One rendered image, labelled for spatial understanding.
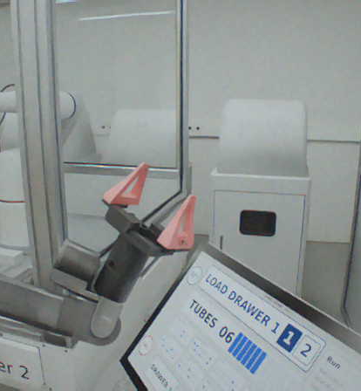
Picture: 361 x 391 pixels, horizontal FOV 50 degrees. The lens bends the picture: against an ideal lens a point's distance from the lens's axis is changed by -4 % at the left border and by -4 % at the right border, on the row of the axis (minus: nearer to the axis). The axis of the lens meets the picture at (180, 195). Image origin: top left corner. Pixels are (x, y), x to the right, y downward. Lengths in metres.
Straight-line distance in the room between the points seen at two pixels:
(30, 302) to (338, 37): 3.78
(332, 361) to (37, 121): 0.65
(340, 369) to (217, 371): 0.21
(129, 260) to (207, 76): 3.52
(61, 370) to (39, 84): 0.64
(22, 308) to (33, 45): 0.47
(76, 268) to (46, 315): 0.08
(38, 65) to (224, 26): 3.34
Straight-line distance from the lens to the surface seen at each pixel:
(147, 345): 0.84
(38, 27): 0.81
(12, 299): 0.61
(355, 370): 0.57
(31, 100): 0.82
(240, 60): 4.01
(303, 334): 0.62
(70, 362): 1.00
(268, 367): 0.64
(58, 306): 0.60
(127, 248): 0.59
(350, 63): 4.10
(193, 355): 0.74
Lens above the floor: 1.51
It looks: 15 degrees down
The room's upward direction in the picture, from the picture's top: straight up
